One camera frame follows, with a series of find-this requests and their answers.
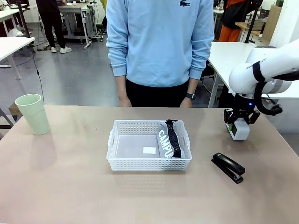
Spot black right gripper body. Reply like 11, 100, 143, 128
233, 105, 254, 120

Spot white rectangular box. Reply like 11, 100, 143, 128
229, 118, 250, 141

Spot black stapler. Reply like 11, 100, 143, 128
211, 152, 246, 184

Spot person's right forearm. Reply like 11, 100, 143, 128
115, 75, 128, 95

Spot person's left forearm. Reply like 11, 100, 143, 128
186, 77, 197, 94

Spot white perforated plastic basket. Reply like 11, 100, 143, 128
106, 120, 193, 172

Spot person's left hand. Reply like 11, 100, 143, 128
179, 98, 193, 108

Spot person's right hand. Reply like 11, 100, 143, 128
117, 92, 132, 108

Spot grey Campus pencil case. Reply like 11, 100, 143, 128
156, 119, 186, 161

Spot black trousers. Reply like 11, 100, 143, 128
125, 78, 190, 108

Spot wooden top desk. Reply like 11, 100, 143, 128
235, 21, 267, 43

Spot person in orange trousers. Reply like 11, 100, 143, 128
219, 0, 249, 43

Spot black vertical pole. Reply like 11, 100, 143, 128
243, 0, 260, 45

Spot brown cardboard sheet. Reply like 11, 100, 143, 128
262, 4, 283, 41

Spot light blue sweatshirt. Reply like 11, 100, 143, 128
106, 0, 215, 88

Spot light green plastic cup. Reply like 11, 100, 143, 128
15, 93, 51, 136

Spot person in black clothes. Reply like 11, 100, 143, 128
36, 0, 72, 54

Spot white table with white legs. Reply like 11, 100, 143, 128
0, 36, 36, 80

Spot white plastic bag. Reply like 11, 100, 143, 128
7, 28, 24, 38

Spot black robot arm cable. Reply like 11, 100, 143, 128
252, 62, 282, 116

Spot thin black floor cable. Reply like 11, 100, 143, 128
29, 44, 45, 105

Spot dark folding chair frame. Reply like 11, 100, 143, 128
0, 106, 15, 141

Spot black camera stand pole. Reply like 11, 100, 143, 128
16, 0, 33, 39

